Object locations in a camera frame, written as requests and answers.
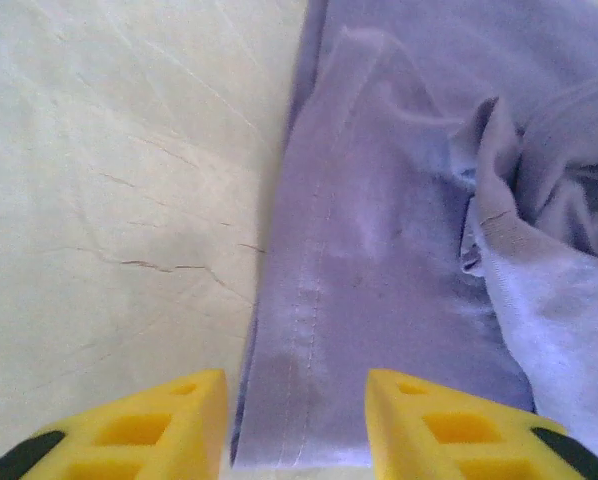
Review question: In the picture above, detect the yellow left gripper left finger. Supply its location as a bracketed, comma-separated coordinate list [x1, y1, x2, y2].
[0, 368, 229, 480]

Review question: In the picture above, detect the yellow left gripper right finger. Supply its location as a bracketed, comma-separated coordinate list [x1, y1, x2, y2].
[365, 368, 598, 480]

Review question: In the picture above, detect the purple t-shirt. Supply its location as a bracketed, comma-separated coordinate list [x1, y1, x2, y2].
[228, 0, 598, 472]

